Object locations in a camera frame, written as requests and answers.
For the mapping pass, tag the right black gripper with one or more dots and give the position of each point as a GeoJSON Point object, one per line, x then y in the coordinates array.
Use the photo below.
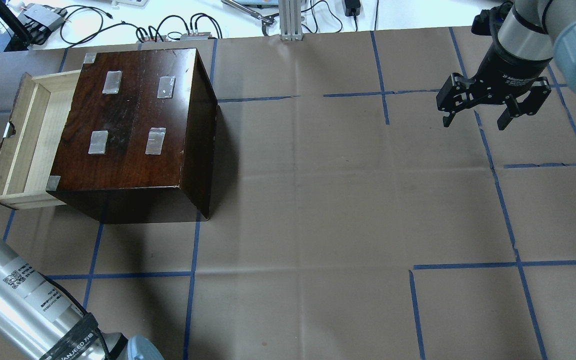
{"type": "Point", "coordinates": [509, 71]}

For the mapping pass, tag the light wooden drawer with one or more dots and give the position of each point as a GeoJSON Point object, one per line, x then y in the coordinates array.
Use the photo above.
{"type": "Point", "coordinates": [40, 110]}

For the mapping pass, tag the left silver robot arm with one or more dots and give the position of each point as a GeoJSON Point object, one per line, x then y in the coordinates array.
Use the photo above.
{"type": "Point", "coordinates": [45, 322]}

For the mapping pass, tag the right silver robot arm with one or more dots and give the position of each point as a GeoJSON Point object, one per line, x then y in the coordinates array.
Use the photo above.
{"type": "Point", "coordinates": [526, 36]}

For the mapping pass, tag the dark wooden drawer cabinet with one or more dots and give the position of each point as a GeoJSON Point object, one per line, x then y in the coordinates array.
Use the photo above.
{"type": "Point", "coordinates": [138, 143]}

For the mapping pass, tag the brown paper table cover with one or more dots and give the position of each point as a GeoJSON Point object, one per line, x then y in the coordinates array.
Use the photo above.
{"type": "Point", "coordinates": [346, 221]}

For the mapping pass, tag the black power adapter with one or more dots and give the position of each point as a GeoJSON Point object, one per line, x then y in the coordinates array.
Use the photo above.
{"type": "Point", "coordinates": [352, 8]}

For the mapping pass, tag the grey usb hub box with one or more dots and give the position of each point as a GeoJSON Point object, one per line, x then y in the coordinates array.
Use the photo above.
{"type": "Point", "coordinates": [193, 36]}

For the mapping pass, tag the aluminium frame post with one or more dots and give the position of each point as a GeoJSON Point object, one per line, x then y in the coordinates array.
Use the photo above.
{"type": "Point", "coordinates": [290, 20]}

